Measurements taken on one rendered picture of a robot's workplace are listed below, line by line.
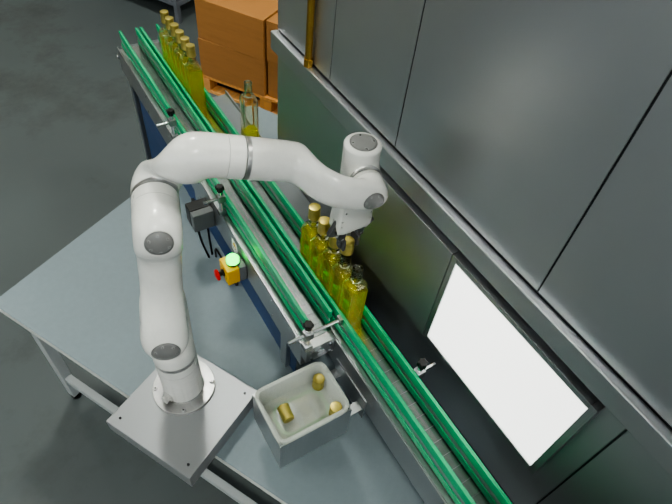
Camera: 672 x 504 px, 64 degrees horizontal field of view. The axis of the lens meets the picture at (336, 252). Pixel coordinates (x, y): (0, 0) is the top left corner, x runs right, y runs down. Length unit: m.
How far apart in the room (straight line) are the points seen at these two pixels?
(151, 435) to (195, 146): 0.96
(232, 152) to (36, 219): 2.60
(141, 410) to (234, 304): 0.50
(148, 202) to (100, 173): 2.64
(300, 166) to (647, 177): 0.62
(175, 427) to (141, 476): 0.87
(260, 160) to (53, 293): 1.26
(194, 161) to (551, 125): 0.65
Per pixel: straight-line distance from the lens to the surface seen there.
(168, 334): 1.41
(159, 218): 1.13
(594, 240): 1.01
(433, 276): 1.36
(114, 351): 1.99
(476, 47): 1.09
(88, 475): 2.66
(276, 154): 1.12
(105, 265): 2.23
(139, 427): 1.78
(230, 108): 2.38
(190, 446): 1.72
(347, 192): 1.12
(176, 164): 1.10
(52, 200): 3.69
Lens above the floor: 2.40
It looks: 49 degrees down
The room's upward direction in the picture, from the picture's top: 7 degrees clockwise
